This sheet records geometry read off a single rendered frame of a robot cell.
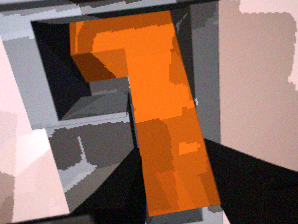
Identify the orange l-shaped part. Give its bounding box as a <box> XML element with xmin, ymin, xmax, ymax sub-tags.
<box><xmin>69</xmin><ymin>10</ymin><xmax>221</xmax><ymax>216</ymax></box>

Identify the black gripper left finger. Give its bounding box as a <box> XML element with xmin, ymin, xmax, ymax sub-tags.
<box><xmin>8</xmin><ymin>148</ymin><xmax>146</xmax><ymax>224</ymax></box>

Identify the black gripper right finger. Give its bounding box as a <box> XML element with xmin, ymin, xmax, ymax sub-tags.
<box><xmin>204</xmin><ymin>139</ymin><xmax>298</xmax><ymax>224</ymax></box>

